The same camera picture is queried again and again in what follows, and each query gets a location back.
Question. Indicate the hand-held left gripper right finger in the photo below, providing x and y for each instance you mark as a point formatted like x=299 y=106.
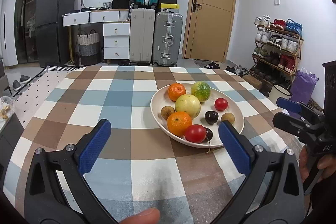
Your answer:
x=233 y=148

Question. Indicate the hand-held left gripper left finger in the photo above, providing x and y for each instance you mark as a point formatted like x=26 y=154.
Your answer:
x=93 y=148

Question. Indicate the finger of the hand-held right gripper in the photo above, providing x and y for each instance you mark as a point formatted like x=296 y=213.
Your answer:
x=288 y=106
x=288 y=123

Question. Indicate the dark cherry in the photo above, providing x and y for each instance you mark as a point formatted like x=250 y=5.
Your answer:
x=209 y=134

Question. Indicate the brown longan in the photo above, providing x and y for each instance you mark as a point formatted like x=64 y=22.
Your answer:
x=167 y=113
x=227 y=118

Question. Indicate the dark purple plum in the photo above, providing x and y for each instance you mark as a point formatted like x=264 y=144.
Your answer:
x=211 y=117

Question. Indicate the red cherry tomato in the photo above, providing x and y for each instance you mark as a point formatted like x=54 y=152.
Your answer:
x=221 y=104
x=195 y=133

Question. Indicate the orange mandarin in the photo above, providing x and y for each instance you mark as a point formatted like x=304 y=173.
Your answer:
x=176 y=92
x=179 y=123

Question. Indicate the yellow-green passion fruit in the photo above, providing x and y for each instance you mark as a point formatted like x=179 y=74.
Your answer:
x=187 y=106

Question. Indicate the green speckled passion fruit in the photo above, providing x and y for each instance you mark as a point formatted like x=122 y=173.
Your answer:
x=200 y=91

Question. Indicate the white round plate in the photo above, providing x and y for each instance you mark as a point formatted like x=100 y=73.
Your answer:
x=160 y=100

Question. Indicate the person's right hand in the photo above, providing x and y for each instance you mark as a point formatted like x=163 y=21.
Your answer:
x=304 y=166

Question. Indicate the person's left hand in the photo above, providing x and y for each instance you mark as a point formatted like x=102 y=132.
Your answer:
x=144 y=217

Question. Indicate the patterned doormat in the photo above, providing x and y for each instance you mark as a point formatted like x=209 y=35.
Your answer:
x=315 y=106

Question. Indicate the white bucket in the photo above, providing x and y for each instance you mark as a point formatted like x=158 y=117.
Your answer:
x=279 y=94

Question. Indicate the purple bag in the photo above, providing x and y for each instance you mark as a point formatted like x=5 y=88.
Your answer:
x=303 y=87

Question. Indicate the checkered tablecloth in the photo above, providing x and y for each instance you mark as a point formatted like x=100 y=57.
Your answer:
x=118 y=113

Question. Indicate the brown cardboard box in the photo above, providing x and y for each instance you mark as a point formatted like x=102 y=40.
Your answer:
x=252 y=81

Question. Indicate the shoe rack with shoes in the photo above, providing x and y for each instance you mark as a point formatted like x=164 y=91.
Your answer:
x=286 y=43

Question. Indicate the pile of dark shoes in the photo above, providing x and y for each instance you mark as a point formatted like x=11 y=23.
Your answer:
x=236 y=70

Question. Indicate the wooden shoe rack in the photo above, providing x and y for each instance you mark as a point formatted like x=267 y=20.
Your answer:
x=299 y=41

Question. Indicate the dotted beige rug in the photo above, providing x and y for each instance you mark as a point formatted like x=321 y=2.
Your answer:
x=39 y=92

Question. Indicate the dark side cabinet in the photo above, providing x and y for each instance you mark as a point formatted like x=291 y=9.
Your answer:
x=9 y=145

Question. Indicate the black slippers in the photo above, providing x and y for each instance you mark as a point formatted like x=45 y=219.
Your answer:
x=211 y=65

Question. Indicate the grey floor mat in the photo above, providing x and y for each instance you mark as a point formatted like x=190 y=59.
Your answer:
x=200 y=63

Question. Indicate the clear snack bag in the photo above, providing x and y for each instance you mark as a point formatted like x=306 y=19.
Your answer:
x=6 y=108

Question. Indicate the grey slip-on shoe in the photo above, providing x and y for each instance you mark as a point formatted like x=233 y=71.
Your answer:
x=16 y=85
x=25 y=78

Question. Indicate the woven laundry basket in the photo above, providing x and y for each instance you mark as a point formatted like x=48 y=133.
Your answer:
x=88 y=48

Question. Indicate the white desk with drawers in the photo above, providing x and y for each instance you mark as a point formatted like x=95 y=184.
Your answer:
x=115 y=37

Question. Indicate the wooden door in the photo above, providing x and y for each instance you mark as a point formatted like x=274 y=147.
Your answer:
x=212 y=16

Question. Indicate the beige suitcase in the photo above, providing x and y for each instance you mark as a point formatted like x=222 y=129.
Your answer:
x=141 y=35

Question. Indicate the silver suitcase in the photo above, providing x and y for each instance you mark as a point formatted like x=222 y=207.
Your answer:
x=166 y=40

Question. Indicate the dark grey refrigerator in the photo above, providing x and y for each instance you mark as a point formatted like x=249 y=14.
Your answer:
x=56 y=19

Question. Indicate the striped cup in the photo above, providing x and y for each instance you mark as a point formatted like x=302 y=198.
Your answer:
x=107 y=5

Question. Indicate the glass door cabinet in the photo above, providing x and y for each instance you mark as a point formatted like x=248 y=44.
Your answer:
x=27 y=16

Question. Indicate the black storage box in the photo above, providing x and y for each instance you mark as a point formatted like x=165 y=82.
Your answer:
x=120 y=3

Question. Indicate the yellow and black shoe box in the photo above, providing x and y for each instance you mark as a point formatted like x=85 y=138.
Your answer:
x=169 y=7

